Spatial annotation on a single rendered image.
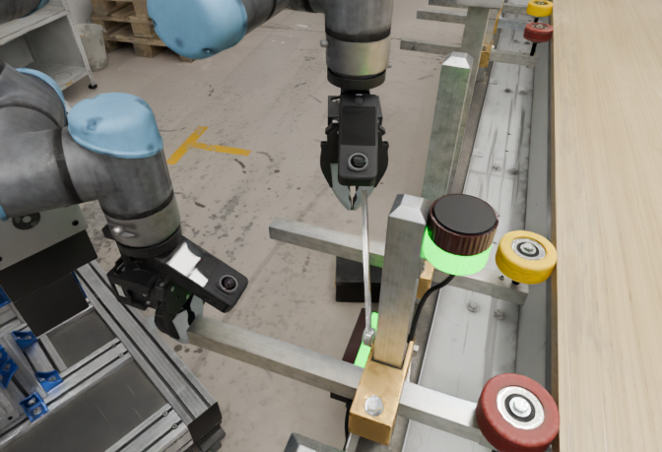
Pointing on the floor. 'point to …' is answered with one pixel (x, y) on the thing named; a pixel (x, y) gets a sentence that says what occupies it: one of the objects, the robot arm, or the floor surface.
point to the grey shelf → (47, 40)
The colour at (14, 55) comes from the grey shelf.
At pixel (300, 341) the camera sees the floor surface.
